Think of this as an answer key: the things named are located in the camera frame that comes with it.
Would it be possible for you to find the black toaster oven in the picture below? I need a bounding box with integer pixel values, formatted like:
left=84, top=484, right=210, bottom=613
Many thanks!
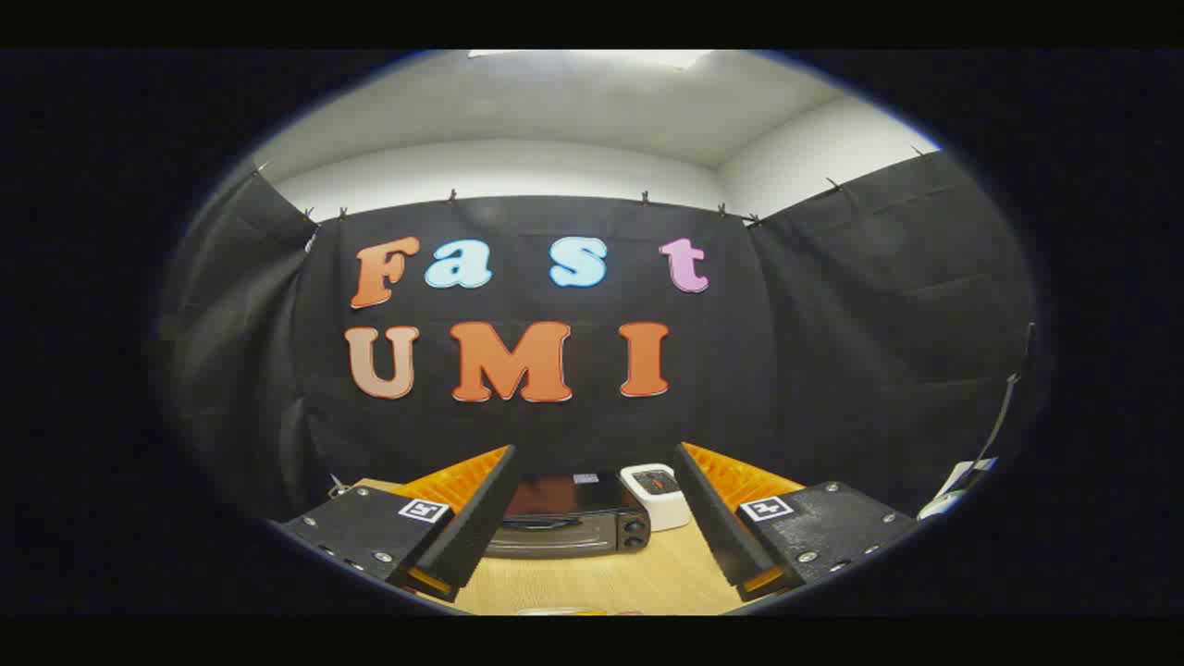
left=483, top=472, right=651, bottom=559

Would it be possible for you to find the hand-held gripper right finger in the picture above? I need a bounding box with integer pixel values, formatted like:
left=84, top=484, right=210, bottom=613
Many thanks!
left=673, top=442, right=921, bottom=602

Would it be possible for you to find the white pop-up toaster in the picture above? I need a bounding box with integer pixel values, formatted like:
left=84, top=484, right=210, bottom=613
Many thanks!
left=619, top=462, right=693, bottom=533

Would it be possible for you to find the white device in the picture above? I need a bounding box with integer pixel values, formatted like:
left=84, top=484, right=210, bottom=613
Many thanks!
left=918, top=457, right=999, bottom=521

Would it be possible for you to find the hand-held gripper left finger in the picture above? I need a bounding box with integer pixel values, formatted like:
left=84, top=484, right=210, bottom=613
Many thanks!
left=277, top=444, right=519, bottom=604

